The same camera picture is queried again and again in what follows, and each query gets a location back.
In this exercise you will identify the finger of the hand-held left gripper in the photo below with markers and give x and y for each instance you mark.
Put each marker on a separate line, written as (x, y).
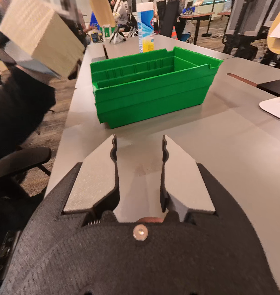
(27, 61)

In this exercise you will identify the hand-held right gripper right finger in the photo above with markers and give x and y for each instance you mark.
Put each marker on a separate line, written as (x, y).
(186, 182)

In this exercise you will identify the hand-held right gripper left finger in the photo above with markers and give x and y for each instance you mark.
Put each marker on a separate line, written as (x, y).
(94, 182)

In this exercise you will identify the large natural wooden cube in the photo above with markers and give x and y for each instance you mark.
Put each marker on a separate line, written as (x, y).
(52, 39)

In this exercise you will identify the green plastic bin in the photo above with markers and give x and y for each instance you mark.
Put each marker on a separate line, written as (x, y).
(153, 99)

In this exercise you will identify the person's left forearm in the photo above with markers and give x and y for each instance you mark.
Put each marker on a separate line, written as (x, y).
(20, 110)

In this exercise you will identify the wooden-top standing desk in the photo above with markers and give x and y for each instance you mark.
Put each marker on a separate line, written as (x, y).
(197, 15)

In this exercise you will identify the small wooden document stand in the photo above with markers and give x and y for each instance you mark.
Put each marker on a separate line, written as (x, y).
(103, 11)

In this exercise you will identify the wipes canister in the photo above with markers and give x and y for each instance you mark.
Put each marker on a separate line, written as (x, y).
(145, 27)

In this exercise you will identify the orange traffic cone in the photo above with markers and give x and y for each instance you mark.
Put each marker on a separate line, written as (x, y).
(174, 34)

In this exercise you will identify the black floor lamp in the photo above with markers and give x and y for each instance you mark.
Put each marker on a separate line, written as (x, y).
(207, 34)

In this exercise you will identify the grey aluminium-framed case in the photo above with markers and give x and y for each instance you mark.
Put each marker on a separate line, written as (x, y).
(243, 16)

